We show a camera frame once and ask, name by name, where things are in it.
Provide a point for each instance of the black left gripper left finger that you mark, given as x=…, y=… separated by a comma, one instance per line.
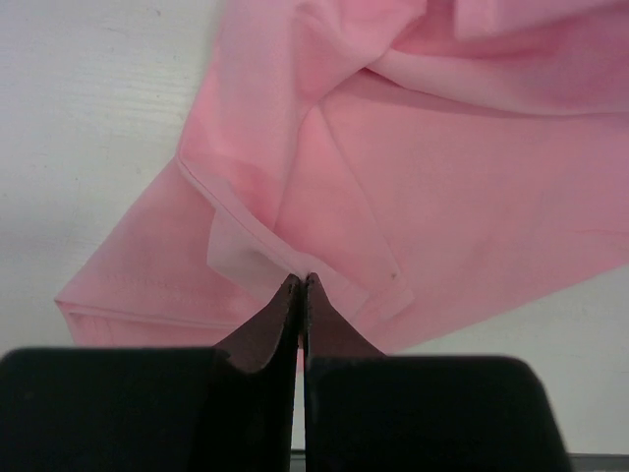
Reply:
x=227, y=407

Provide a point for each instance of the pink t shirt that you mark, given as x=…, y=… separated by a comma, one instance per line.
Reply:
x=436, y=163

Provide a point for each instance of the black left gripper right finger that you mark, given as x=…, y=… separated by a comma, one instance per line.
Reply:
x=367, y=411

